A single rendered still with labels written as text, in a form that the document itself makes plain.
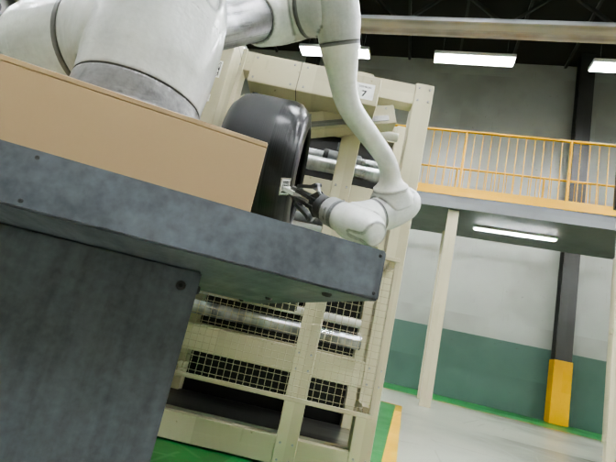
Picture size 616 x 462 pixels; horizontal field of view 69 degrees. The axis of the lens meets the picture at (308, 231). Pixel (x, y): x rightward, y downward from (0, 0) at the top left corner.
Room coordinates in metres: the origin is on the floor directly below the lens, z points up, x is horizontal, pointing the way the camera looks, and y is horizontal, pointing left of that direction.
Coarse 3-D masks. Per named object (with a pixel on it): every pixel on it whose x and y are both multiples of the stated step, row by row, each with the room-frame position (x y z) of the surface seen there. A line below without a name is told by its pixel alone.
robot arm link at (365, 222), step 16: (336, 208) 1.22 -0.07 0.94; (352, 208) 1.18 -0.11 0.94; (368, 208) 1.17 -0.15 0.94; (384, 208) 1.20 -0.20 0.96; (336, 224) 1.21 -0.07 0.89; (352, 224) 1.16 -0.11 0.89; (368, 224) 1.14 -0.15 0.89; (384, 224) 1.16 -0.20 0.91; (352, 240) 1.19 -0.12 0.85; (368, 240) 1.16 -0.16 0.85
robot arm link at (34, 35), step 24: (24, 0) 0.55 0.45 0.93; (48, 0) 0.52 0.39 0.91; (240, 0) 0.84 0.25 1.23; (264, 0) 0.89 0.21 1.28; (288, 0) 0.91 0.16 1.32; (0, 24) 0.57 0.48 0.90; (24, 24) 0.53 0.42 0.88; (48, 24) 0.51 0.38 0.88; (240, 24) 0.83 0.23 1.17; (264, 24) 0.89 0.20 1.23; (288, 24) 0.93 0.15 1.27; (0, 48) 0.58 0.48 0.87; (24, 48) 0.54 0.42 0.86; (48, 48) 0.53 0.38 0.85
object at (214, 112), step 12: (240, 48) 1.68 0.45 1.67; (228, 60) 1.61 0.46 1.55; (228, 72) 1.62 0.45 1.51; (216, 84) 1.61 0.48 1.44; (228, 84) 1.67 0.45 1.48; (216, 96) 1.61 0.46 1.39; (228, 96) 1.71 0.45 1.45; (204, 108) 1.61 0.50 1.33; (216, 108) 1.61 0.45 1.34; (204, 120) 1.61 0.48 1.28; (216, 120) 1.65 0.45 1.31
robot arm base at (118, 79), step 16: (80, 64) 0.45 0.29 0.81; (96, 64) 0.44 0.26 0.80; (112, 64) 0.44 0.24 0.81; (80, 80) 0.45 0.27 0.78; (96, 80) 0.44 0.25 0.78; (112, 80) 0.44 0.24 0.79; (128, 80) 0.44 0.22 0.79; (144, 80) 0.45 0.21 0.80; (144, 96) 0.45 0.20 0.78; (160, 96) 0.46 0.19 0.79; (176, 96) 0.47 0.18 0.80; (176, 112) 0.47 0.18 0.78; (192, 112) 0.50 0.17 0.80
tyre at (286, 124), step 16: (256, 96) 1.49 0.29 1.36; (272, 96) 1.53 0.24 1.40; (240, 112) 1.43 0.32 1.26; (256, 112) 1.43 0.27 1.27; (272, 112) 1.43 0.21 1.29; (288, 112) 1.44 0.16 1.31; (304, 112) 1.51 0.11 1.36; (240, 128) 1.41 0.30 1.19; (256, 128) 1.41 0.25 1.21; (272, 128) 1.41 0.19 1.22; (288, 128) 1.41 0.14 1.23; (304, 128) 1.47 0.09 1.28; (272, 144) 1.40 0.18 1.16; (288, 144) 1.41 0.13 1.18; (304, 144) 1.76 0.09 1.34; (272, 160) 1.41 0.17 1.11; (288, 160) 1.42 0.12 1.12; (304, 160) 1.82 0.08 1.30; (272, 176) 1.42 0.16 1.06; (288, 176) 1.44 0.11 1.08; (256, 192) 1.46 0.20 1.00; (272, 192) 1.45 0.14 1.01; (256, 208) 1.50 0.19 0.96; (272, 208) 1.49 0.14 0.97; (288, 208) 1.54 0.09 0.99
